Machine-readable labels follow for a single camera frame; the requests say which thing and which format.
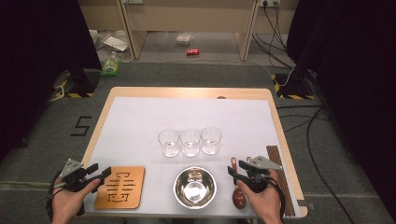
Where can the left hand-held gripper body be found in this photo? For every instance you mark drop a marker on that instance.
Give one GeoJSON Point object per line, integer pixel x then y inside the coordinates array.
{"type": "Point", "coordinates": [74, 182]}

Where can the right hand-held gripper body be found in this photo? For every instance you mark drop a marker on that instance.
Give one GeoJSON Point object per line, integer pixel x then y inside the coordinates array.
{"type": "Point", "coordinates": [258, 182]}

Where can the wooden cutout coaster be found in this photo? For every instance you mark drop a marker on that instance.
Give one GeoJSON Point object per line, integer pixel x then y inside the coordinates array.
{"type": "Point", "coordinates": [102, 199]}

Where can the steel bowl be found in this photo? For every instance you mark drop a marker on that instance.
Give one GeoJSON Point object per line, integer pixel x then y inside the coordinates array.
{"type": "Point", "coordinates": [195, 188]}

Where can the person's left hand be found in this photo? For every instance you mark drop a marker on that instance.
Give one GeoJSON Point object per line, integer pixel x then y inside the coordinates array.
{"type": "Point", "coordinates": [67, 205]}

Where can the person's right hand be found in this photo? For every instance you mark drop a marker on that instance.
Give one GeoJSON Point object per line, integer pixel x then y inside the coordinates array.
{"type": "Point", "coordinates": [267, 205]}

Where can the clear drinking glass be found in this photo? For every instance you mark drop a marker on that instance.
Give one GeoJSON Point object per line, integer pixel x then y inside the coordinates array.
{"type": "Point", "coordinates": [169, 144]}
{"type": "Point", "coordinates": [211, 141]}
{"type": "Point", "coordinates": [190, 144]}

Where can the white table mat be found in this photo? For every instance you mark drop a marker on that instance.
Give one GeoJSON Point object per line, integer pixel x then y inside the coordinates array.
{"type": "Point", "coordinates": [202, 115]}

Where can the hazard striped stand base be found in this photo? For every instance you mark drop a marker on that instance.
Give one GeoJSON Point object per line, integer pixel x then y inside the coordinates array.
{"type": "Point", "coordinates": [77, 85]}
{"type": "Point", "coordinates": [294, 90]}

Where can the wooden table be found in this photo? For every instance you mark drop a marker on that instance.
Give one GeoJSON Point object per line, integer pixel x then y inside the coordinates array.
{"type": "Point", "coordinates": [186, 92]}

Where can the green packet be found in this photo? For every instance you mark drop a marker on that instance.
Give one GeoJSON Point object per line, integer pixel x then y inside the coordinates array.
{"type": "Point", "coordinates": [110, 67]}

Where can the black curtain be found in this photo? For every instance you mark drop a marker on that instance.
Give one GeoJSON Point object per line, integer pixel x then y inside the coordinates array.
{"type": "Point", "coordinates": [37, 62]}
{"type": "Point", "coordinates": [358, 77]}

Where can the red can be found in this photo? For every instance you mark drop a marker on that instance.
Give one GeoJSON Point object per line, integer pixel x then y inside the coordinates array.
{"type": "Point", "coordinates": [192, 52]}

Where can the pile of white papers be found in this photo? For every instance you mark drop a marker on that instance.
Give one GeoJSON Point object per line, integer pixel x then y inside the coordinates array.
{"type": "Point", "coordinates": [115, 43]}

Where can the clear plastic bag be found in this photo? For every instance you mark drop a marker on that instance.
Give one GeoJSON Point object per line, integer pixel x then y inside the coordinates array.
{"type": "Point", "coordinates": [183, 39]}

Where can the beige desk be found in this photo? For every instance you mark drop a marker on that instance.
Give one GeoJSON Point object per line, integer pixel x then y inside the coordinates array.
{"type": "Point", "coordinates": [193, 15]}

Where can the white wall socket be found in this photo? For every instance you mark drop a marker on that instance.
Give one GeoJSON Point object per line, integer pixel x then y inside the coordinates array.
{"type": "Point", "coordinates": [269, 2]}
{"type": "Point", "coordinates": [133, 1]}

